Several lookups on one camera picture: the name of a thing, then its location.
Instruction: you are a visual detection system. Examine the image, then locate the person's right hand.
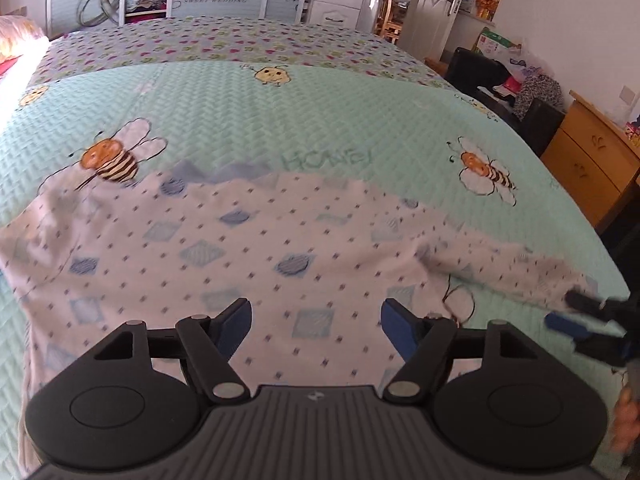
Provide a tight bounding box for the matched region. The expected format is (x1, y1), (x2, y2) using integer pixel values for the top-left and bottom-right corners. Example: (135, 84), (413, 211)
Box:
(611, 387), (640, 456)

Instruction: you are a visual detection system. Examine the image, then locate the white and teal wardrobe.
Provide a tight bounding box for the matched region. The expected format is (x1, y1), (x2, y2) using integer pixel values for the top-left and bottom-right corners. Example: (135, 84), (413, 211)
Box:
(45, 0), (321, 41)

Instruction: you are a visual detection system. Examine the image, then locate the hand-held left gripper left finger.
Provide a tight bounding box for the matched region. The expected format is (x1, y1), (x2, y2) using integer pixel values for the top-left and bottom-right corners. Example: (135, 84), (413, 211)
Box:
(92, 297), (252, 406)

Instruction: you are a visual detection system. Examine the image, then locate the white star print shirt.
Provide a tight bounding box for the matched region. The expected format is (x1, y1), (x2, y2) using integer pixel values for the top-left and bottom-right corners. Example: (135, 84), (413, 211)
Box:
(0, 160), (601, 478)

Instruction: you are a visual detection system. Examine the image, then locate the wooden dresser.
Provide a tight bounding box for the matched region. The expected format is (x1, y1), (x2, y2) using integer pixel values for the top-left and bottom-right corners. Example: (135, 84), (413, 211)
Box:
(540, 90), (640, 231)

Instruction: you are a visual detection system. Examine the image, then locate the wooden chair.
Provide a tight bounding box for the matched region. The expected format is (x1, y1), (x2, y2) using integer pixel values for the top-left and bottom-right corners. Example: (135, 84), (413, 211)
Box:
(375, 0), (407, 45)

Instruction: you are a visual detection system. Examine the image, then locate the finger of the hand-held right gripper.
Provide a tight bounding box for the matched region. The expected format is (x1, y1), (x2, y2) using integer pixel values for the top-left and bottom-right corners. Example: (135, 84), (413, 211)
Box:
(565, 290), (628, 323)
(545, 312), (631, 367)

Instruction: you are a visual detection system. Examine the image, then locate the dark patterned cloth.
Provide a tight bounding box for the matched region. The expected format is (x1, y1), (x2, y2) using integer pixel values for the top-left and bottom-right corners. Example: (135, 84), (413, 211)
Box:
(512, 72), (566, 122)

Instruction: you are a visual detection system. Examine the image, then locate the mint quilted bee bedspread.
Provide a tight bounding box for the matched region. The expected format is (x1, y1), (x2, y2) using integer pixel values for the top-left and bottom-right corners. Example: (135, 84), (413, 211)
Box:
(0, 60), (631, 471)

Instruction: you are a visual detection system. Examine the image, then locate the white room door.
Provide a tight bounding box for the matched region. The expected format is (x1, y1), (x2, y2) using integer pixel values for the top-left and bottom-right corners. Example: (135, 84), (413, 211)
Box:
(400, 0), (476, 66)

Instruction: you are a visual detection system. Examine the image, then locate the floral duvet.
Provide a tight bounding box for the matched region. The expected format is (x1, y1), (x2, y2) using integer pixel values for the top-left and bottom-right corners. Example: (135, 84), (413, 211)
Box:
(0, 15), (51, 61)

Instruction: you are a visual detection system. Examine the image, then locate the white drawer unit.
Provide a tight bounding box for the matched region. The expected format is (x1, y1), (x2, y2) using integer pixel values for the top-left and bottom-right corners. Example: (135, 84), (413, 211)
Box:
(302, 0), (372, 36)

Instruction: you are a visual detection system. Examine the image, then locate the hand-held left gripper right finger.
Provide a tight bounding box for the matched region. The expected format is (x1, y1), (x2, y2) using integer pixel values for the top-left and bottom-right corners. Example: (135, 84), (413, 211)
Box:
(381, 298), (540, 405)

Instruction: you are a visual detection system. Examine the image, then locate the black armchair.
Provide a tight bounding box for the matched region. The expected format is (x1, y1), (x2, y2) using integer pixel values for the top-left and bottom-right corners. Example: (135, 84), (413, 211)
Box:
(444, 47), (566, 157)

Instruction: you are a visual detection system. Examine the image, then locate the green and white box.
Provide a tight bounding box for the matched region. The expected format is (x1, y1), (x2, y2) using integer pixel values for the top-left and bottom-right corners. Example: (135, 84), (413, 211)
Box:
(472, 27), (523, 58)

